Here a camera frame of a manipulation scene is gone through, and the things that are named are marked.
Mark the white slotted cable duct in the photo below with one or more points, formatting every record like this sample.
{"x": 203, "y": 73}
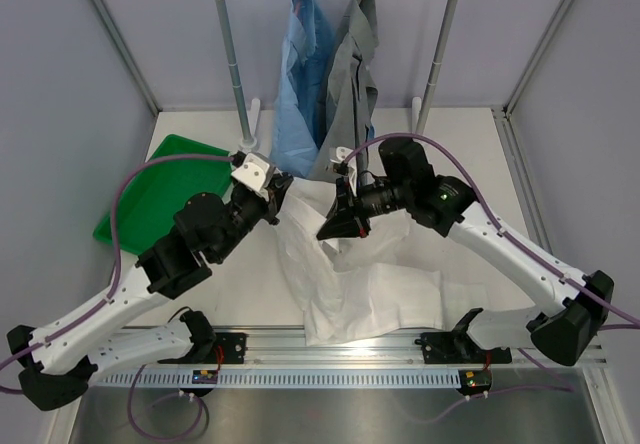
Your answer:
{"x": 287, "y": 379}

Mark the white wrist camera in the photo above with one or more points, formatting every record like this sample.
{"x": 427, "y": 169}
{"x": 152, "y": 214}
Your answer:
{"x": 254, "y": 171}
{"x": 340, "y": 163}

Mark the black mounting plate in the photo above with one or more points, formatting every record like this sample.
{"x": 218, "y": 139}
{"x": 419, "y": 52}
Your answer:
{"x": 440, "y": 349}
{"x": 231, "y": 346}

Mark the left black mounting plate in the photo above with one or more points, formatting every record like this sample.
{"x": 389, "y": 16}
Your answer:
{"x": 231, "y": 346}

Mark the grey shirt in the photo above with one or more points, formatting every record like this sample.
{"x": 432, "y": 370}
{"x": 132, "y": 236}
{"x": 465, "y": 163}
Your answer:
{"x": 348, "y": 93}

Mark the light blue shirt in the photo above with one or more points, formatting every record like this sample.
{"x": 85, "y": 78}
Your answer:
{"x": 306, "y": 49}

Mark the white metal clothes rack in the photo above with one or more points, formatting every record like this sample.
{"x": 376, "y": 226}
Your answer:
{"x": 249, "y": 113}

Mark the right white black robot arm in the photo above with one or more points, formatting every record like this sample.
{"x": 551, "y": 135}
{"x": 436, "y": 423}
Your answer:
{"x": 569, "y": 306}

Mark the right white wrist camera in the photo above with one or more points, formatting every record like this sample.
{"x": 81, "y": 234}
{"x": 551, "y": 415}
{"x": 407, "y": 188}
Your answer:
{"x": 340, "y": 163}

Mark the white shirt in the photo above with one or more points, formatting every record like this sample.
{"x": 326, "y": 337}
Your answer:
{"x": 351, "y": 289}

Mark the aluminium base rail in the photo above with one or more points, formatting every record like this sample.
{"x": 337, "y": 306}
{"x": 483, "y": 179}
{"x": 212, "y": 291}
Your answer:
{"x": 285, "y": 347}

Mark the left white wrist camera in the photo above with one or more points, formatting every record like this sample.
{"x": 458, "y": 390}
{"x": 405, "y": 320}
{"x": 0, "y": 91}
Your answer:
{"x": 254, "y": 171}

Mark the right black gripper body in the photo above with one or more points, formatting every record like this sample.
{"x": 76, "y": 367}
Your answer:
{"x": 359, "y": 223}

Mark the green plastic tray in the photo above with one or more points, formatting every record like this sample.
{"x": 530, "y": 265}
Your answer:
{"x": 147, "y": 206}

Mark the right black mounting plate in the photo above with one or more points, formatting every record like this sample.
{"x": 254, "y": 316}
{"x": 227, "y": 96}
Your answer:
{"x": 440, "y": 349}

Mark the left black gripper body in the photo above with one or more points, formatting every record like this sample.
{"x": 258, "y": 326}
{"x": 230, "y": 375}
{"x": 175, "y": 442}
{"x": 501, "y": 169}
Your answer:
{"x": 272, "y": 210}

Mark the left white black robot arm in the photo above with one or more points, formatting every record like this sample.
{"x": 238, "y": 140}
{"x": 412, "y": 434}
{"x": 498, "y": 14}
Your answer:
{"x": 61, "y": 360}

